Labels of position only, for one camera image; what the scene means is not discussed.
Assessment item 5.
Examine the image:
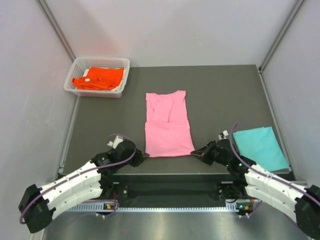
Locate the pink t shirt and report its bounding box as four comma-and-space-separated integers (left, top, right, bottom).
145, 90, 195, 158

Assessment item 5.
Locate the white plastic laundry basket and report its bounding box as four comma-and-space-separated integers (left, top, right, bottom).
63, 56, 131, 99

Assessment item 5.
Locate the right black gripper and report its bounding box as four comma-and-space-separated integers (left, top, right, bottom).
191, 139, 230, 167

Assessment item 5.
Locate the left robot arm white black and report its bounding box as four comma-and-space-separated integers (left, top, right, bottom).
18, 134, 150, 234

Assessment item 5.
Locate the folded teal t shirt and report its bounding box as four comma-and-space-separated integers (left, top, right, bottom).
233, 127, 290, 172

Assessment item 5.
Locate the slotted white cable duct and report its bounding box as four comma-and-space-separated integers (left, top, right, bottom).
67, 201, 253, 214

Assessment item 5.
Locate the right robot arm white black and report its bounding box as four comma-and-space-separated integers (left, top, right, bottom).
191, 131, 320, 240

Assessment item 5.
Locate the orange t shirt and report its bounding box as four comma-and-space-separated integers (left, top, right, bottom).
71, 66, 125, 91

